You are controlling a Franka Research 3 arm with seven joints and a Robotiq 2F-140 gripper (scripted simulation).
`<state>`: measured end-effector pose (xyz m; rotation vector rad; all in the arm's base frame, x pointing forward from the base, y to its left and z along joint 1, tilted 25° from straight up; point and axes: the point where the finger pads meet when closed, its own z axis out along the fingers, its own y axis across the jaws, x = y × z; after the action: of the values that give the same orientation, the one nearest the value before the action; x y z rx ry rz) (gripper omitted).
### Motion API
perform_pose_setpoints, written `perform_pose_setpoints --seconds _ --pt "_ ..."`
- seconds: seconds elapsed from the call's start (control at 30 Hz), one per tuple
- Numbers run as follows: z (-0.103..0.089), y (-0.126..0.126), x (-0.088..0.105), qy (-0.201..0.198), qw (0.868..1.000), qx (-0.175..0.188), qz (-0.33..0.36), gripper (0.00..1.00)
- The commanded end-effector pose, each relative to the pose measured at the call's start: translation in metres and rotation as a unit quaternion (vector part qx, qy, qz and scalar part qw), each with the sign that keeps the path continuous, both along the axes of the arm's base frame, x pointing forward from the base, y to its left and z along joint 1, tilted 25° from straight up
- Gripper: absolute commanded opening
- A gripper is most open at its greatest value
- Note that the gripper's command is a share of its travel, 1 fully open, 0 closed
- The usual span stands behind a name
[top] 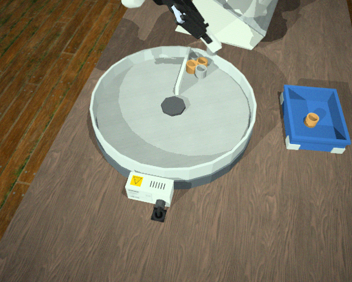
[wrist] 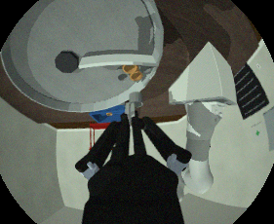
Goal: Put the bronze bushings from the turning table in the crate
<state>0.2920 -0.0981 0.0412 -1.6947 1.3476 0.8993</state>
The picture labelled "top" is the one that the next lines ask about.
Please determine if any grey metal bushing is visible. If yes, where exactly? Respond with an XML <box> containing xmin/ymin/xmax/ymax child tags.
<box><xmin>195</xmin><ymin>65</ymin><xmax>207</xmax><ymax>79</ymax></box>
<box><xmin>189</xmin><ymin>52</ymin><xmax>200</xmax><ymax>61</ymax></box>
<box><xmin>206</xmin><ymin>47</ymin><xmax>218</xmax><ymax>56</ymax></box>

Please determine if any bronze bushing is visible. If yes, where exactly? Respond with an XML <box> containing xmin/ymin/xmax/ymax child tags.
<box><xmin>196</xmin><ymin>57</ymin><xmax>208</xmax><ymax>67</ymax></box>
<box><xmin>186</xmin><ymin>60</ymin><xmax>198</xmax><ymax>74</ymax></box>
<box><xmin>304</xmin><ymin>113</ymin><xmax>319</xmax><ymax>128</ymax></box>

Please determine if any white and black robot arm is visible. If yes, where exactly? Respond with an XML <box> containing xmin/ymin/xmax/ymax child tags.
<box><xmin>121</xmin><ymin>0</ymin><xmax>272</xmax><ymax>18</ymax></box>

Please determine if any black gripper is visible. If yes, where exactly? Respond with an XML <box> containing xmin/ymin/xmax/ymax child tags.
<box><xmin>153</xmin><ymin>0</ymin><xmax>221</xmax><ymax>53</ymax></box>

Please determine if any blue open crate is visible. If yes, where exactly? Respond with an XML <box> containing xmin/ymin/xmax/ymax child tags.
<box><xmin>280</xmin><ymin>85</ymin><xmax>351</xmax><ymax>154</ymax></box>

